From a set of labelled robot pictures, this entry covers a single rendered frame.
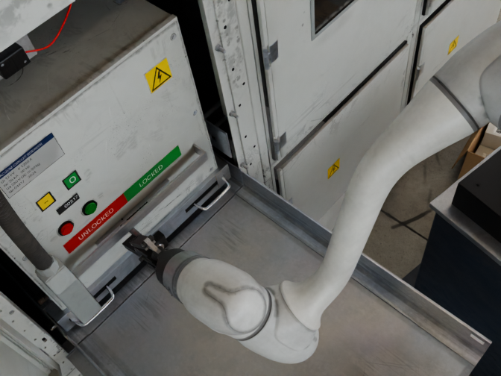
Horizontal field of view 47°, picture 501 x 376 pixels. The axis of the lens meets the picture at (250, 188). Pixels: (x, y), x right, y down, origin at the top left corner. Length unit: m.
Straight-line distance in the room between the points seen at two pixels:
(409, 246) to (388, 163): 1.53
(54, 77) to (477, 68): 0.68
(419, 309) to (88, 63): 0.84
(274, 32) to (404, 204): 1.38
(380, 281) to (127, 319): 0.58
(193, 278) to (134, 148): 0.35
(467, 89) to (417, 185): 1.71
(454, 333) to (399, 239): 1.10
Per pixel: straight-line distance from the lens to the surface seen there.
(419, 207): 2.47
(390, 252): 2.34
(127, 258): 1.36
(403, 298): 1.33
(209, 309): 0.90
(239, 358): 1.29
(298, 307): 1.00
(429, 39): 2.04
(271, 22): 1.21
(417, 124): 0.84
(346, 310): 1.32
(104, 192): 1.19
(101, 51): 1.08
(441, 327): 1.32
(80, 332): 1.40
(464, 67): 0.84
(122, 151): 1.16
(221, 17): 1.12
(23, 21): 0.86
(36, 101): 1.05
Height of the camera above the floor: 2.07
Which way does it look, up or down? 55 degrees down
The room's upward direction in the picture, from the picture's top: 11 degrees counter-clockwise
